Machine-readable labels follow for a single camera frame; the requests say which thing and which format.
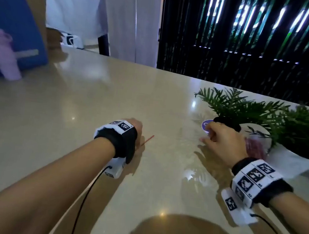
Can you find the thin red stick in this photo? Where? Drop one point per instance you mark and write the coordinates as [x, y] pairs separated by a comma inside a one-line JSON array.
[[148, 140]]

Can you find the white curtain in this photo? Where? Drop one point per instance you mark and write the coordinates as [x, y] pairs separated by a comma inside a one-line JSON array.
[[133, 21]]

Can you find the green fern leaves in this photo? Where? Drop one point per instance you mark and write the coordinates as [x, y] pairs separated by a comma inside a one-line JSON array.
[[279, 119]]

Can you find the light purple bottle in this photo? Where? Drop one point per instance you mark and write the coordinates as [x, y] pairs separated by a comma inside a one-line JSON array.
[[5, 55]]

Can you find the black marker wrist band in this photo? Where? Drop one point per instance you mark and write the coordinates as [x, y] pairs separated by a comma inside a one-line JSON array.
[[119, 139], [257, 180]]

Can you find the white wrapping paper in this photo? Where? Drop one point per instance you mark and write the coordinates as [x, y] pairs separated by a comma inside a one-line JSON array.
[[289, 164]]

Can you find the pink flower bunch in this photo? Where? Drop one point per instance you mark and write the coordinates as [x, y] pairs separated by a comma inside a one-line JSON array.
[[255, 148]]

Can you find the black band on stems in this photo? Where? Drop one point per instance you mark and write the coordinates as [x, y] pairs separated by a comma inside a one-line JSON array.
[[229, 122]]

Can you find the wooden chair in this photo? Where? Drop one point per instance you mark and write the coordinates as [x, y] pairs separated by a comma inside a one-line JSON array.
[[42, 9]]

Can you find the person's left hand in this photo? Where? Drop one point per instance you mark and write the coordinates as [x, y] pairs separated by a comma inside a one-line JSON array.
[[138, 130]]

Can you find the person's left forearm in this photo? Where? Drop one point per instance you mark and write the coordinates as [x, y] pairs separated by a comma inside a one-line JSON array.
[[41, 186]]

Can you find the person's right thumb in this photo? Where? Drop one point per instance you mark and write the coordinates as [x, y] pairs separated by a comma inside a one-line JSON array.
[[208, 139]]

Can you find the black vertical blinds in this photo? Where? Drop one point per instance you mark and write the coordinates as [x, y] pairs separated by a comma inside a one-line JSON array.
[[246, 40]]

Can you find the person's right hand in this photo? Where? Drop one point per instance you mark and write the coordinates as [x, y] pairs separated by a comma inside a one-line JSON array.
[[228, 144]]

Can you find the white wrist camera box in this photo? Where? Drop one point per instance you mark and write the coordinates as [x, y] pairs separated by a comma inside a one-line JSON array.
[[116, 167], [237, 208]]

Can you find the blue bag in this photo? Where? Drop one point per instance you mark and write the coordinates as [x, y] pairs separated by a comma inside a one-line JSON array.
[[13, 23]]

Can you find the person's right forearm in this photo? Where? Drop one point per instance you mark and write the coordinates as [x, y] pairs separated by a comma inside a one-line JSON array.
[[294, 216]]

